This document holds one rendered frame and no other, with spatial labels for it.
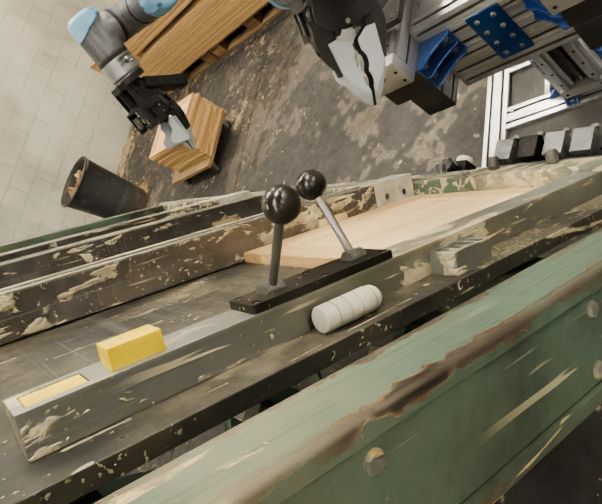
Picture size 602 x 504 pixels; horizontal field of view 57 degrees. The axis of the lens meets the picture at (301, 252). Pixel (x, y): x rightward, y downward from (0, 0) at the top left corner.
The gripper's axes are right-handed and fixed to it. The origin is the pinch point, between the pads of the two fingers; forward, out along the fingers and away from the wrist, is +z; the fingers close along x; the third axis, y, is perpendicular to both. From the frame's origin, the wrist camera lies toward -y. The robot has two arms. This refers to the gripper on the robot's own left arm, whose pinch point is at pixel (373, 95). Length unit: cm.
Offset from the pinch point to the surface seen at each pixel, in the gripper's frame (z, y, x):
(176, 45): -55, 482, -24
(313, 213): 21.3, 40.8, 5.2
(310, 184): 5.8, -2.6, 12.1
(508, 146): 31, 51, -46
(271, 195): 2.0, -16.2, 18.6
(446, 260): 20.7, -7.1, 1.4
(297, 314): 14.9, -13.4, 21.0
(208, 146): 28, 365, -2
